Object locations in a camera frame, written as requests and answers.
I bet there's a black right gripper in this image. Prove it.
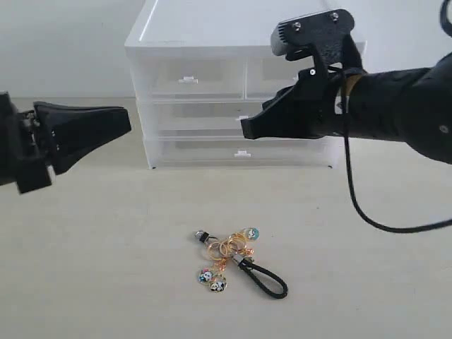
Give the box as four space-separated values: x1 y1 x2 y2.
241 66 347 140

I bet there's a wide bottom drawer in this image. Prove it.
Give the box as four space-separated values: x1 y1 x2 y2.
143 137 342 168

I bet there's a keychain with black strap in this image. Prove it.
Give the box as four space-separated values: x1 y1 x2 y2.
194 227 288 299

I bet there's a translucent plastic drawer cabinet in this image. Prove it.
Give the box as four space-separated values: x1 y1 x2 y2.
125 1 341 169

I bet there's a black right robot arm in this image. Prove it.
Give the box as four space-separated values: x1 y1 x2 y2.
241 54 451 163

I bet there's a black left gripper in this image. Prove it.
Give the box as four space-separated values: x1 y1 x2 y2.
1 91 131 194

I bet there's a wide middle drawer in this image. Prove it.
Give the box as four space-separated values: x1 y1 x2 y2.
137 102 262 132

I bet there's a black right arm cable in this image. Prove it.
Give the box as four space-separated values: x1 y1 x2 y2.
331 0 452 234

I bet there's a wide drawer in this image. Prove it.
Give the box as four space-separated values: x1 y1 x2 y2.
137 102 262 132
143 137 342 168

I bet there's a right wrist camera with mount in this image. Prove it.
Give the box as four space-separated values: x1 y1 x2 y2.
270 8 364 79

